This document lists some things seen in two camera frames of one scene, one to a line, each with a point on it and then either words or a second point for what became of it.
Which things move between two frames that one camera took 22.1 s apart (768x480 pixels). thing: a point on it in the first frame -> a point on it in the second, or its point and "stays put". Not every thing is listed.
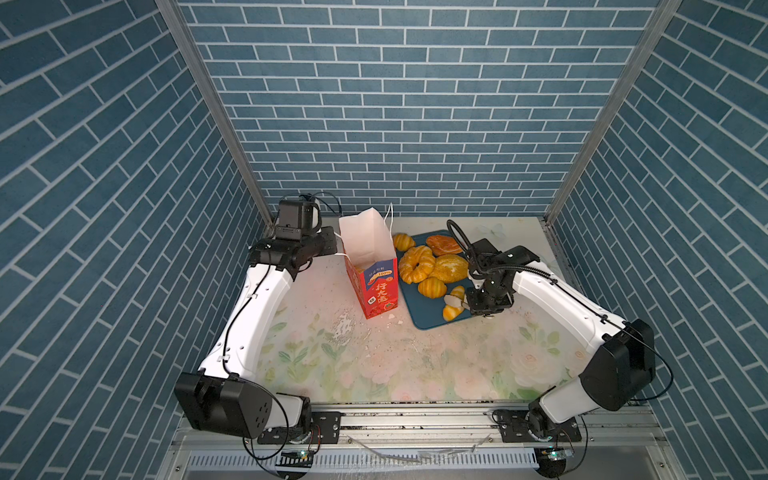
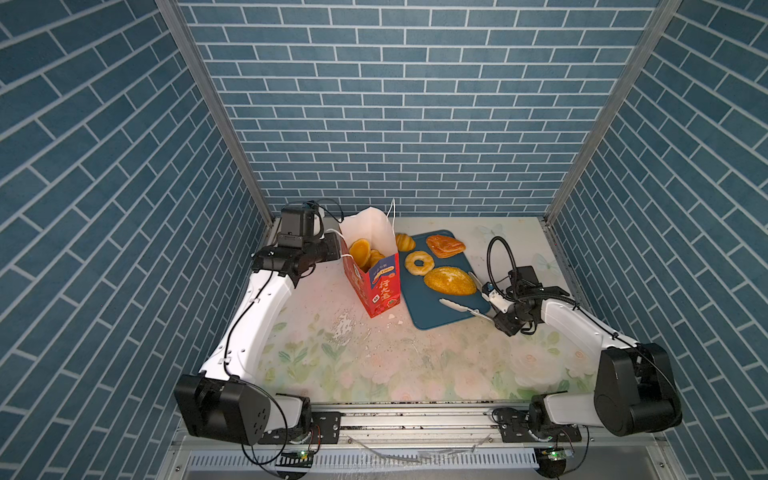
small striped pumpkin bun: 432,287 -> 360,250
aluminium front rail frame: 617,443 stays put
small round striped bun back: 402,242 stays put
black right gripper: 477,307 -> 501,321
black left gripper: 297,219 stays put
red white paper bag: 368,243 stays put
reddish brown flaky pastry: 443,245 stays put
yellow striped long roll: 451,312 -> 375,256
